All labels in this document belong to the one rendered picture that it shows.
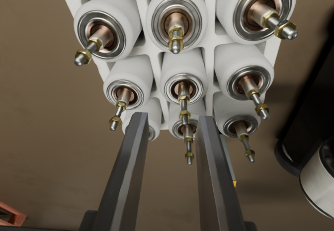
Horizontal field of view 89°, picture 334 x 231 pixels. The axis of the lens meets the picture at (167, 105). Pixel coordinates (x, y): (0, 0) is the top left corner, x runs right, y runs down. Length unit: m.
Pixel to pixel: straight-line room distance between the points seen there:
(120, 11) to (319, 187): 0.52
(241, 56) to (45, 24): 0.55
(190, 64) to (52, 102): 0.67
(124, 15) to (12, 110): 0.82
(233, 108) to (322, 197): 0.27
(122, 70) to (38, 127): 0.76
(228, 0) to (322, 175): 0.39
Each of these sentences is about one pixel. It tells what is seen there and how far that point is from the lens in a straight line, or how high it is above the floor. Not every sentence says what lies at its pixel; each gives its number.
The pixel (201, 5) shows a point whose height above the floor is 0.25.
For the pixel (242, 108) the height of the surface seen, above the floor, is 0.24.
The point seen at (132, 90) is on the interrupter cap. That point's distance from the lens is 0.34.
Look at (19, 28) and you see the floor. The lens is 0.72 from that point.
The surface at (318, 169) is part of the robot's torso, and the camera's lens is 0.51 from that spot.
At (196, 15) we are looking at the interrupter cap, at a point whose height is 0.25.
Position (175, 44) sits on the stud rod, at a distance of 0.20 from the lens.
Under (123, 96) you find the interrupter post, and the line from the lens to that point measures 0.34.
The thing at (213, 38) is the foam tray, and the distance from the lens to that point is 0.37.
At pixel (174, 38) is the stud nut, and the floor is 0.33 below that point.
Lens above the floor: 0.52
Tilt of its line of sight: 49 degrees down
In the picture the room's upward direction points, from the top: 176 degrees counter-clockwise
